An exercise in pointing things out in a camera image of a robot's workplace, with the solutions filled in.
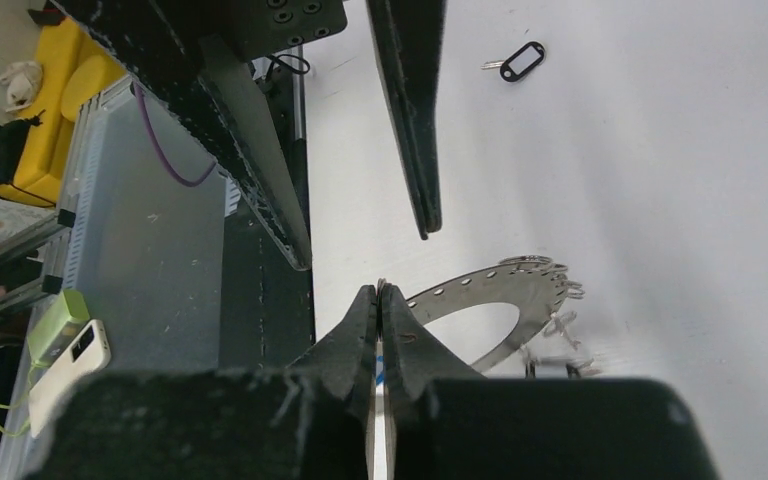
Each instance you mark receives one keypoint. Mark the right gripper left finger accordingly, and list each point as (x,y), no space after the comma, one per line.
(307,420)

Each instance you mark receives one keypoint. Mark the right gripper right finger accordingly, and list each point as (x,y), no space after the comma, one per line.
(447,421)

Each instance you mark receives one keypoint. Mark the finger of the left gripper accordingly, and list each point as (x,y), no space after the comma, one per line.
(174,51)
(408,40)

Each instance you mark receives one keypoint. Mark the key with black tag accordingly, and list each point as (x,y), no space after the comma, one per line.
(519,64)

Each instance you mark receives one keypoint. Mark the large metal keyring disc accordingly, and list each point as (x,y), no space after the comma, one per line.
(538,343)

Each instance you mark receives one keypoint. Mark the yellow sofa in background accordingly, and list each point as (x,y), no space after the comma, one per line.
(75,68)

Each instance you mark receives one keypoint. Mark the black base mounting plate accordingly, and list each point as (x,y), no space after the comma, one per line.
(267,307)

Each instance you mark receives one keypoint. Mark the white smartphone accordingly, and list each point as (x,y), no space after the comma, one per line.
(88,353)

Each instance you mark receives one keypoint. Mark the green power bank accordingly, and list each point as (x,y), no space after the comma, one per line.
(65,317)

